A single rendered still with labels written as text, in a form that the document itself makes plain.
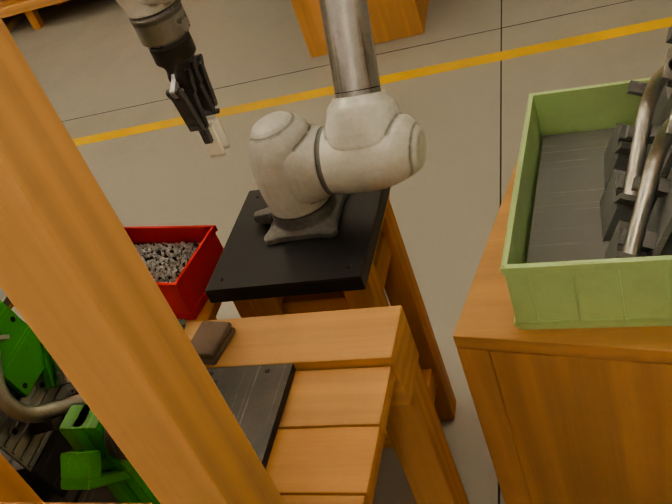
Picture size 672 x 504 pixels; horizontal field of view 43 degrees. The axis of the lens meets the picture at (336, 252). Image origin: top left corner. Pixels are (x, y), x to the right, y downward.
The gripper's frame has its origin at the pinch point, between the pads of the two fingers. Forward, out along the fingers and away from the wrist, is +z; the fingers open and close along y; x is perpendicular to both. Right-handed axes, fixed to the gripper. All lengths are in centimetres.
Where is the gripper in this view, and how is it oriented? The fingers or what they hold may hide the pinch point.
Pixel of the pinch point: (213, 136)
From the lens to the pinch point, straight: 159.3
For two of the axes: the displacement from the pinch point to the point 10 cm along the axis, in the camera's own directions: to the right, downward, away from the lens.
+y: 2.0, -6.6, 7.2
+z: 3.0, 7.5, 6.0
